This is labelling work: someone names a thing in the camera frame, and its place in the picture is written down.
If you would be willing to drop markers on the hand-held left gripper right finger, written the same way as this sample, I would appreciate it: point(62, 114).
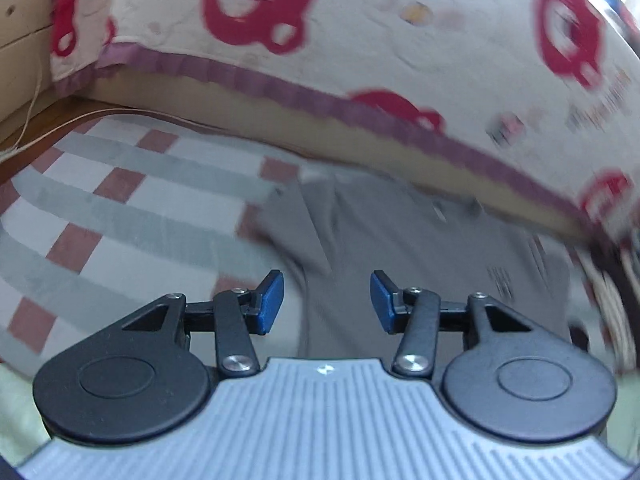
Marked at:
point(382, 305)

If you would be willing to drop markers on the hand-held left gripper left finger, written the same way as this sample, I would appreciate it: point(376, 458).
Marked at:
point(270, 301)

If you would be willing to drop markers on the grey knit garment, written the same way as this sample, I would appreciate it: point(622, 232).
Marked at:
point(360, 230)

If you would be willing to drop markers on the grey and red checked blanket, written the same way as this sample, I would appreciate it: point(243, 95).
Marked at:
point(130, 210)

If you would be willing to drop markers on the tan mattress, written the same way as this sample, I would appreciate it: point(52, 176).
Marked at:
point(280, 110)

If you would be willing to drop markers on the cream folded garment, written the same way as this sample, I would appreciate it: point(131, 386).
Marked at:
point(614, 310)

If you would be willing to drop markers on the cream quilt with red print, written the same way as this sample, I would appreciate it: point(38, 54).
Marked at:
point(380, 30)

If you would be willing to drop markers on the light wooden furniture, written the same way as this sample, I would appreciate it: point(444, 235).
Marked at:
point(22, 20)

